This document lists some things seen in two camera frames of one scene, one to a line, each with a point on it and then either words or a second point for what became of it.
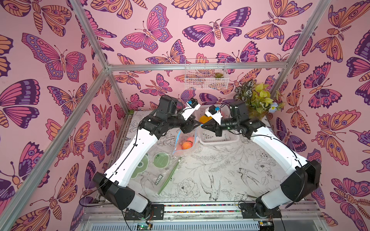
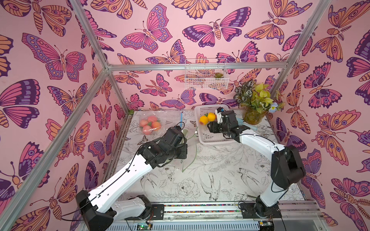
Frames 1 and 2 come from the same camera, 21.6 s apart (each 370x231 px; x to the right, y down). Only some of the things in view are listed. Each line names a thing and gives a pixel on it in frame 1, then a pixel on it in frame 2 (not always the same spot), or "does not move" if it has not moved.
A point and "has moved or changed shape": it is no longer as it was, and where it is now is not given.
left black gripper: (188, 126) → (183, 147)
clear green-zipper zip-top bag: (154, 169) → (191, 149)
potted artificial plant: (257, 100) does not move
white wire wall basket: (206, 74) does not move
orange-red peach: (187, 145) has moved or changed shape
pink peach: (190, 139) has moved or changed shape
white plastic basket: (209, 137) does not move
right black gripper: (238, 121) → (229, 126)
